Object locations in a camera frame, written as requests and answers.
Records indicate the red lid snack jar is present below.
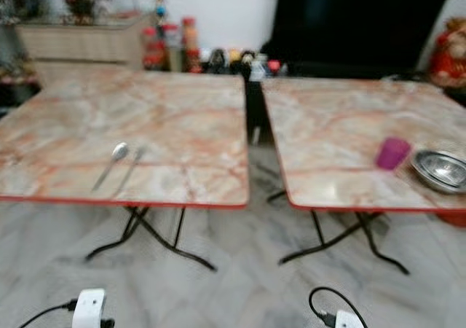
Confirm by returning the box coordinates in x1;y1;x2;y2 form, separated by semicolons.
142;26;162;72

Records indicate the round steel plate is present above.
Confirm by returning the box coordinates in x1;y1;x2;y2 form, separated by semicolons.
410;149;466;195

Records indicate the steel fork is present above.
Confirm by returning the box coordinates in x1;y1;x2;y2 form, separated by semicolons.
113;146;146;198

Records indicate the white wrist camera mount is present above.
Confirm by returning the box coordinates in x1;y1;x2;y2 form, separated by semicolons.
333;311;368;328
73;289;106;328

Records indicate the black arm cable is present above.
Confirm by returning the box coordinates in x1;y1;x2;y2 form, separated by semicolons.
308;286;365;328
18;301;77;328

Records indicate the gold and blue trophy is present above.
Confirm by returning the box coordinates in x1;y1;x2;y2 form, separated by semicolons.
153;0;168;26

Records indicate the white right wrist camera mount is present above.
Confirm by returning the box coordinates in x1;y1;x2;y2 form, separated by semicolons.
333;311;368;328

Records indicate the red festive figure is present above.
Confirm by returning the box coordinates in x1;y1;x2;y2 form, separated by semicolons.
428;18;466;88

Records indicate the purple plastic cup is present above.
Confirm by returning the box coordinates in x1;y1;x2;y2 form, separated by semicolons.
375;136;412;171

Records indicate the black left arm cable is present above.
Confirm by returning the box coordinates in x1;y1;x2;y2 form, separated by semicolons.
18;301;77;328

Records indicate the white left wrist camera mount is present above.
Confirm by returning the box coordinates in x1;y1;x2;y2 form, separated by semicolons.
73;289;106;328

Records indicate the black and white plush toy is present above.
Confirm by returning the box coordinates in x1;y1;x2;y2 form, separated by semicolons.
237;49;257;77

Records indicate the light wooden drawer cabinet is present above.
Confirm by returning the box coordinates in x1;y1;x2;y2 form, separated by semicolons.
15;15;154;88

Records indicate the black television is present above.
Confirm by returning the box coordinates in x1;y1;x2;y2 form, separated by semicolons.
261;0;456;70

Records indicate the dark figurine group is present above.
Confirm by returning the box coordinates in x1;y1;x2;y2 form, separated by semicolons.
66;0;128;24

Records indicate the steel tumbler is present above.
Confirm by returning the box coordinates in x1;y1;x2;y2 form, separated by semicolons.
163;25;183;72

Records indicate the steel spoon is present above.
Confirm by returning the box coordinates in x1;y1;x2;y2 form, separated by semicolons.
92;141;130;192

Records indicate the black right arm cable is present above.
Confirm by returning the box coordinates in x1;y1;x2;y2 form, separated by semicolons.
308;286;365;328

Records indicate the marble pattern folding table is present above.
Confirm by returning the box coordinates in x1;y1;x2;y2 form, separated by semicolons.
0;71;250;272
261;77;466;276

